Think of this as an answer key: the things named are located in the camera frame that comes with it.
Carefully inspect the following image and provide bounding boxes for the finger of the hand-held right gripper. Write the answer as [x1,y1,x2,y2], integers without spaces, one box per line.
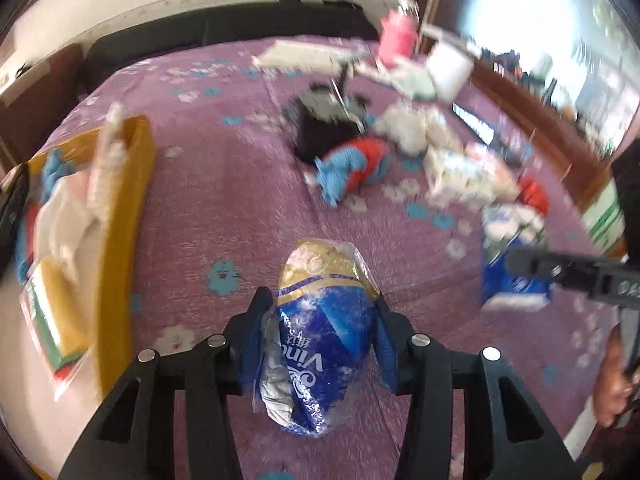
[506,247,596,295]

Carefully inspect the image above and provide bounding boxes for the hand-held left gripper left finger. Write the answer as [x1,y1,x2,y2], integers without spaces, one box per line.
[57,287,276,480]

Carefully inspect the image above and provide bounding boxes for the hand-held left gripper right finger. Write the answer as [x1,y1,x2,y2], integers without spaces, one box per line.
[372,292,583,480]

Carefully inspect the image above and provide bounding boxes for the blue floral tissue pack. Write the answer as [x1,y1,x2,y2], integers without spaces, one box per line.
[480,205,553,311]

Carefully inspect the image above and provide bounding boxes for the blue and gold tissue pack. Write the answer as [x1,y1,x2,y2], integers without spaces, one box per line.
[252,237,383,438]

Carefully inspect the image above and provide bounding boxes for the yellow cardboard box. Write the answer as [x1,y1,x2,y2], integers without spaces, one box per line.
[17,115,156,401]

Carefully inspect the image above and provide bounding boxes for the yellow sponge pack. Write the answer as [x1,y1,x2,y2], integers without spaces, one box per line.
[22,257,88,376]

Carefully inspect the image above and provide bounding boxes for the white towel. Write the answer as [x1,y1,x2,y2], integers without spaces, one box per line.
[35,180,98,281]

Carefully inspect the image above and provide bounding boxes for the bag of coloured sponges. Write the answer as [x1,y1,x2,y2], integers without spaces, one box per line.
[12,195,41,286]

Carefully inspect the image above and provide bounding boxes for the red soft bundle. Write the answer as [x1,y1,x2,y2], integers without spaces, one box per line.
[517,177,551,216]

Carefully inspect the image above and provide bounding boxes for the person's right hand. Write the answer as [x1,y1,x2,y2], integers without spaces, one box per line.
[592,327,640,428]

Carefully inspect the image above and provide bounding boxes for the green and white box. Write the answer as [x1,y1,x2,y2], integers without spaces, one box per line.
[582,180,628,256]

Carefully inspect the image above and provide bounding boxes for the white floral tissue packet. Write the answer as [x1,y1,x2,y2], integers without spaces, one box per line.
[425,147,521,208]

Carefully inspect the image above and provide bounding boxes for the wooden cabinet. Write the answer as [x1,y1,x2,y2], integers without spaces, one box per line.
[470,55,616,221]

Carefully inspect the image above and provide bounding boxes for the purple floral tablecloth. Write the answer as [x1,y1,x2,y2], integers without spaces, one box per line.
[0,35,621,480]

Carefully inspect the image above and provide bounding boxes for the white crumpled cloth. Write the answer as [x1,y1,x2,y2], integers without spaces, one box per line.
[375,102,448,153]

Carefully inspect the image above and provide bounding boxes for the blue and red knitted toy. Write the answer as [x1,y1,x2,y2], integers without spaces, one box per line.
[312,137,393,206]

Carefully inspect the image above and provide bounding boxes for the white plastic jar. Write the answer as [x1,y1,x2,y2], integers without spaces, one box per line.
[427,35,476,101]

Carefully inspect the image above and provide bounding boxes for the green-edged white cloth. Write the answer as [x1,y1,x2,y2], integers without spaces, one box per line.
[392,67,436,101]

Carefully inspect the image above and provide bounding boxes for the black cloth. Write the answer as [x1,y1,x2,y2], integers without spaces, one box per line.
[287,90,371,166]

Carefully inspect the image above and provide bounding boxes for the blue knitted cloth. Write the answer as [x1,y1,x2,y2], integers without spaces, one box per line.
[40,150,76,196]

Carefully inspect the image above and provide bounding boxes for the pink thermos with knitted sleeve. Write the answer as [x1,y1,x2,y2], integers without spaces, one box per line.
[377,2,421,68]

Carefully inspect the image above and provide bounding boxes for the black sofa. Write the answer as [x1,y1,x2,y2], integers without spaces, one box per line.
[82,2,381,96]

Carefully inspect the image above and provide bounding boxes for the brown chair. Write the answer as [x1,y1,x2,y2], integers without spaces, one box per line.
[0,42,86,156]

